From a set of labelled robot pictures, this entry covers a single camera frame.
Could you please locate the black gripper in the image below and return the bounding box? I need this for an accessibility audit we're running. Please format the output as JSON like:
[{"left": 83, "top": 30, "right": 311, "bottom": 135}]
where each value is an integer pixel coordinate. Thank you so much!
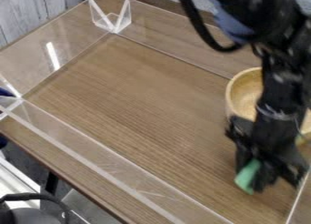
[{"left": 225, "top": 104, "right": 311, "bottom": 194}]

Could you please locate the green rectangular block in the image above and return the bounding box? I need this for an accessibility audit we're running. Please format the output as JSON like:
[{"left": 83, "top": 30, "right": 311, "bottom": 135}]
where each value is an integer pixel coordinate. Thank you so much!
[{"left": 235, "top": 159, "right": 262, "bottom": 195}]

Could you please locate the brown wooden bowl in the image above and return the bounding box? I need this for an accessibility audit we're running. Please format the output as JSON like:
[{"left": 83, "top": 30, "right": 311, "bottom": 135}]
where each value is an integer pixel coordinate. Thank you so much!
[{"left": 225, "top": 67, "right": 311, "bottom": 145}]

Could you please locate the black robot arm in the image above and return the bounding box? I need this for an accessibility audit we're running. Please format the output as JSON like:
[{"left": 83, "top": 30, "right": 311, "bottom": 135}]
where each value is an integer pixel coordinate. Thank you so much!
[{"left": 210, "top": 0, "right": 311, "bottom": 193}]

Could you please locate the black table leg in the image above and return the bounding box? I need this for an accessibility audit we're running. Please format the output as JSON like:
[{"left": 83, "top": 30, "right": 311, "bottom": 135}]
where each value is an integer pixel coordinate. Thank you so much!
[{"left": 46, "top": 172, "right": 60, "bottom": 195}]

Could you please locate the clear acrylic enclosure wall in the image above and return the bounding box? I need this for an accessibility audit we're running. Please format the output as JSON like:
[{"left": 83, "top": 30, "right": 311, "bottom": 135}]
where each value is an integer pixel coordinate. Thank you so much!
[{"left": 0, "top": 0, "right": 302, "bottom": 224}]

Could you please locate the clear acrylic corner bracket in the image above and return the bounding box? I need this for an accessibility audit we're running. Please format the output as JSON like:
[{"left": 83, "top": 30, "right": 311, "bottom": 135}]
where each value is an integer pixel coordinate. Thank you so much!
[{"left": 88, "top": 0, "right": 131, "bottom": 34}]

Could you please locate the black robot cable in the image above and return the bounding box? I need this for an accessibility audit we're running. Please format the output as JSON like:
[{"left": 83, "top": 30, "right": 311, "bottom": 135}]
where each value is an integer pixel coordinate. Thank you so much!
[{"left": 173, "top": 0, "right": 245, "bottom": 53}]

